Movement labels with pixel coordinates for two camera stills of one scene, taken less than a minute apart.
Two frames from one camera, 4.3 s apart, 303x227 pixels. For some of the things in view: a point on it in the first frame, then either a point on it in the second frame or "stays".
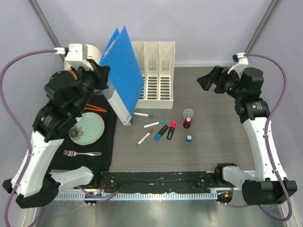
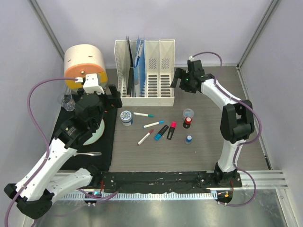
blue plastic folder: [126, 82] to [139, 69]
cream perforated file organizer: [156, 60] stays
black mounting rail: [119, 181] stays
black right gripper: [206, 81] to [180, 74]
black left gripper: [103, 71] to [113, 102]
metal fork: [73, 153] stays
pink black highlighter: [173, 125] stays
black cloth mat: [99, 155] stays
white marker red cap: [141, 141] stays
